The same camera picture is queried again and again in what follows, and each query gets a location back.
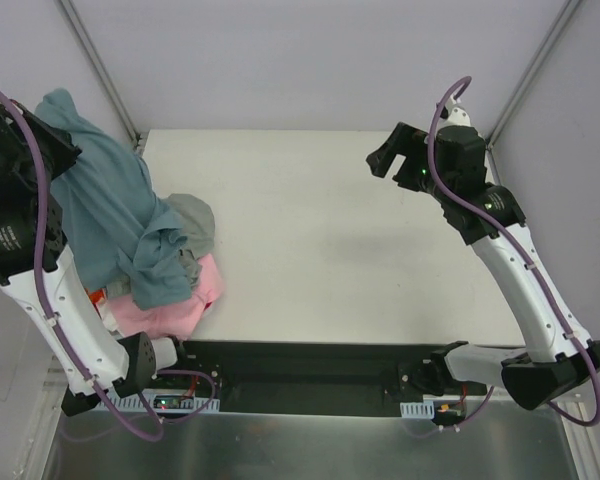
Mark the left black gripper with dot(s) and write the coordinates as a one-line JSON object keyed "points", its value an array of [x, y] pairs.
{"points": [[55, 148]]}

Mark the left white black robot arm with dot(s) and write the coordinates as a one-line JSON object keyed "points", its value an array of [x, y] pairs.
{"points": [[38, 272]]}

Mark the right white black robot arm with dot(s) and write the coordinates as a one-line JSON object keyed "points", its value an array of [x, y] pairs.
{"points": [[558, 354]]}

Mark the white t shirt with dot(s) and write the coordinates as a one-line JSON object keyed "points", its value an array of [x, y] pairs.
{"points": [[108, 317]]}

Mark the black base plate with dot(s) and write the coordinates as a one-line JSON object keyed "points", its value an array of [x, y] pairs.
{"points": [[359, 380]]}

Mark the left aluminium frame post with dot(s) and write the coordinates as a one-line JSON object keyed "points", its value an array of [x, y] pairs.
{"points": [[86, 44]]}

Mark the orange t shirt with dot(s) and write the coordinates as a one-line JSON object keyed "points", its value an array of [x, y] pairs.
{"points": [[97, 297]]}

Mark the aluminium frame post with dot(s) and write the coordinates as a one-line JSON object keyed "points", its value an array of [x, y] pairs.
{"points": [[86, 44], [534, 68]]}

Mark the blue-grey t shirt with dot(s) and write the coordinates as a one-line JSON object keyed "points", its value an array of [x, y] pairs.
{"points": [[116, 226]]}

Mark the right aluminium frame post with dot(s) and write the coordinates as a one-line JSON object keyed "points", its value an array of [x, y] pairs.
{"points": [[534, 68]]}

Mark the right slotted cable duct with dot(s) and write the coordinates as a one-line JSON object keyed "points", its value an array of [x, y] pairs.
{"points": [[424, 410]]}

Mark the grey t shirt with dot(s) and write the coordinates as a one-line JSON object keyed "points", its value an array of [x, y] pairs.
{"points": [[195, 225]]}

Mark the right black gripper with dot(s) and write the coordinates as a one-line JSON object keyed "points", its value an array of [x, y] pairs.
{"points": [[406, 156]]}

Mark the pink t shirt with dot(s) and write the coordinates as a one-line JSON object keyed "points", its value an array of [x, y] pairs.
{"points": [[174, 320]]}

